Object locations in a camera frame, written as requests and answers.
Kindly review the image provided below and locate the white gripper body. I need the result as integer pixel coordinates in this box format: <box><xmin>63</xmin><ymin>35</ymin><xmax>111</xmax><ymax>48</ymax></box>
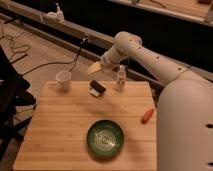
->
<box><xmin>100</xmin><ymin>53</ymin><xmax>116</xmax><ymax>73</ymax></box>

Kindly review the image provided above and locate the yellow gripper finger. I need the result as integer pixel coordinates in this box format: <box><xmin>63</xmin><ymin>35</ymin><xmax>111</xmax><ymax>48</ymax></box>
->
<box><xmin>87</xmin><ymin>62</ymin><xmax>102</xmax><ymax>75</ymax></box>

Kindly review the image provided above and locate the black eraser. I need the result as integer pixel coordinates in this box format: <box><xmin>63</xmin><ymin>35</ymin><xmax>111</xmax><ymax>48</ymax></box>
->
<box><xmin>90</xmin><ymin>80</ymin><xmax>106</xmax><ymax>93</ymax></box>

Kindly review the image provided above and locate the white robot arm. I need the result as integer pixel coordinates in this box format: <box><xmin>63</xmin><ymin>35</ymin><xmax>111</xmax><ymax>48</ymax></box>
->
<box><xmin>88</xmin><ymin>31</ymin><xmax>213</xmax><ymax>171</ymax></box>

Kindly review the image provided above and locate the white ceramic cup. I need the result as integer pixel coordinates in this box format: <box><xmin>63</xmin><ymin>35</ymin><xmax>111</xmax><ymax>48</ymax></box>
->
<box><xmin>55</xmin><ymin>71</ymin><xmax>71</xmax><ymax>91</ymax></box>

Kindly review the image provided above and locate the green ceramic bowl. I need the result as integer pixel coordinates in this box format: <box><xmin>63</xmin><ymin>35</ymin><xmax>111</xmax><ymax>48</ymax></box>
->
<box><xmin>86</xmin><ymin>120</ymin><xmax>124</xmax><ymax>159</ymax></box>

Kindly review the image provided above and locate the clear plastic bottle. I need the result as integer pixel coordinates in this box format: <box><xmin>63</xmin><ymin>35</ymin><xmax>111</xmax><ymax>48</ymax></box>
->
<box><xmin>115</xmin><ymin>65</ymin><xmax>126</xmax><ymax>91</ymax></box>

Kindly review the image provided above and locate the orange carrot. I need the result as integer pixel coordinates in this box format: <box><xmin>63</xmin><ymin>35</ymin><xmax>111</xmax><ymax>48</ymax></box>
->
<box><xmin>141</xmin><ymin>109</ymin><xmax>154</xmax><ymax>124</ymax></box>

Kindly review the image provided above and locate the black chair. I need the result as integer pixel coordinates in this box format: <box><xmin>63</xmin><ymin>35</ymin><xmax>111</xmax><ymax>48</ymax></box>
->
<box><xmin>0</xmin><ymin>46</ymin><xmax>36</xmax><ymax>161</ymax></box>

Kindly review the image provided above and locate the black cable on floor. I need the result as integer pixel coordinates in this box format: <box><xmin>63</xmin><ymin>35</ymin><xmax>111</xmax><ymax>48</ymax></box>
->
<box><xmin>20</xmin><ymin>35</ymin><xmax>90</xmax><ymax>77</ymax></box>

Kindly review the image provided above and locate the long metal rail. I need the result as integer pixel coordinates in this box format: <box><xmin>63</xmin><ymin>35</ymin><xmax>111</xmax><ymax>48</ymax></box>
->
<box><xmin>0</xmin><ymin>0</ymin><xmax>213</xmax><ymax>81</ymax></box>

